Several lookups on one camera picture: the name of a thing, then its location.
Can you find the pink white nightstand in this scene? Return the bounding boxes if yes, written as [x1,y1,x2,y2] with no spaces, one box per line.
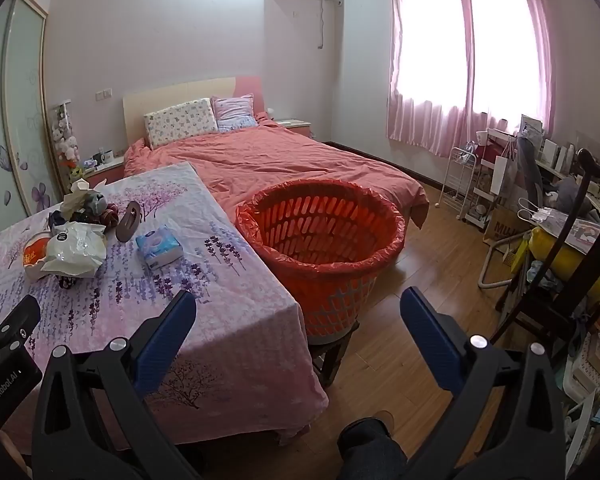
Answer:
[275,119,312,139]
[80,155,128,190]

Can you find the white paper bag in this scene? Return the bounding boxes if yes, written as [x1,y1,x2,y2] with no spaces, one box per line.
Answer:
[490,155,517,197]

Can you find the orange snack bag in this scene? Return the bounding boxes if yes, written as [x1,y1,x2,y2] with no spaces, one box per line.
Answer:
[22,232,53,281]

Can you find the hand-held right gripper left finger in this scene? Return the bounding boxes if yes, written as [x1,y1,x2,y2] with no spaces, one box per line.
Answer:
[30,289,201,480]

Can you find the butterfly print pillow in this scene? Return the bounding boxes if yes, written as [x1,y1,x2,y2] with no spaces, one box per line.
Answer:
[144,98,219,150]

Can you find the white plastic bag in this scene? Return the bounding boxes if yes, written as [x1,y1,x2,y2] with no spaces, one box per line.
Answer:
[41,221,108,279]

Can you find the grey office chair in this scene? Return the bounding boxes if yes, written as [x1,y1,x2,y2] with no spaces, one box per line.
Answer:
[517,137,547,211]

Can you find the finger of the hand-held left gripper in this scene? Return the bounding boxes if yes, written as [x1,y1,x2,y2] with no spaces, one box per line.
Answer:
[0,294,42,361]

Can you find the beige headboard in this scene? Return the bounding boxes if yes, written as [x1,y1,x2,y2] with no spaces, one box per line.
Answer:
[122,76,268,148]

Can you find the pink striped pillow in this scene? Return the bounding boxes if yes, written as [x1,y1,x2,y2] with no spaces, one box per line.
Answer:
[211,94,258,133]

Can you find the yellow plastic tub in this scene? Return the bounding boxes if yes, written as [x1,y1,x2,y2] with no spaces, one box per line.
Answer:
[528,227,600,302]

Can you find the cream cloth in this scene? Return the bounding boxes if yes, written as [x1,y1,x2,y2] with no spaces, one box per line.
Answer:
[61,180,106,222]

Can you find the brown paper bag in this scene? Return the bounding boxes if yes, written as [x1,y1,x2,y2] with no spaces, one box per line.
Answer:
[482,205,531,257]

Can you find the black white checkered cloth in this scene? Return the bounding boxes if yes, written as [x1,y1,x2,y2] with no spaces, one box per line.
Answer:
[116,201,142,243]

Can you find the person's leg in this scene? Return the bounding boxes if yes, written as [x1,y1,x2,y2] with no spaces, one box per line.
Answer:
[336,410,411,480]

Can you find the blue white tissue pack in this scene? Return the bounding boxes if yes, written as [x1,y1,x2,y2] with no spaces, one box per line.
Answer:
[135,225,183,270]

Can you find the white wire cart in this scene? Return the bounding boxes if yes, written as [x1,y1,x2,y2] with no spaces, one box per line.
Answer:
[438,147,478,221]

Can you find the orange plastic laundry basket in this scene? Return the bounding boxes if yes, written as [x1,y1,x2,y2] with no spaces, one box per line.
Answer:
[235,178,407,346]

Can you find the red plastic bag liner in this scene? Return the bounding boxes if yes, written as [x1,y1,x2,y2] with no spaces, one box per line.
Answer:
[235,178,407,273]

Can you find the flower print wardrobe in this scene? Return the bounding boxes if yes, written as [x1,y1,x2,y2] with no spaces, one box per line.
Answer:
[0,0,63,246]

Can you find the hanging plush toy rack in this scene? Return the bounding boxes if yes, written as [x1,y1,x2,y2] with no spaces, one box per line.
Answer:
[50,101,82,181]

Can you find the dark wooden chair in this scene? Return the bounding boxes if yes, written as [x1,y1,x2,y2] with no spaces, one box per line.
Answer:
[490,149,600,361]

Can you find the bed with pink cover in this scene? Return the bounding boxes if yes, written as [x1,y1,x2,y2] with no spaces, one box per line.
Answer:
[124,122,431,231]

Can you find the white storage shelf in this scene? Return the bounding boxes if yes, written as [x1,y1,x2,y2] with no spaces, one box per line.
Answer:
[472,127,521,231]

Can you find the pink curtain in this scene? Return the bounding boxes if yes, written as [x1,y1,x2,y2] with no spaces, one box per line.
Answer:
[386,0,556,158]

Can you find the green crumpled garment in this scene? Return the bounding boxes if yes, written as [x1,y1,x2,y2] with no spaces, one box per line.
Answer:
[82,191,108,216]

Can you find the dark red wrapper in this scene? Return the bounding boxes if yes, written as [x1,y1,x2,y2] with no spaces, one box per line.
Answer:
[100,204,122,231]

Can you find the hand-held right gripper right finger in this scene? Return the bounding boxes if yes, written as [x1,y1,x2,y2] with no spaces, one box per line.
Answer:
[399,287,568,480]

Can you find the air conditioner pipe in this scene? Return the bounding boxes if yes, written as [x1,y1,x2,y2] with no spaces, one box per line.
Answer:
[319,0,343,51]

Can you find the dark wooden stool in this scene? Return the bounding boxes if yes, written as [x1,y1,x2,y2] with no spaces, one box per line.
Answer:
[307,327,361,388]

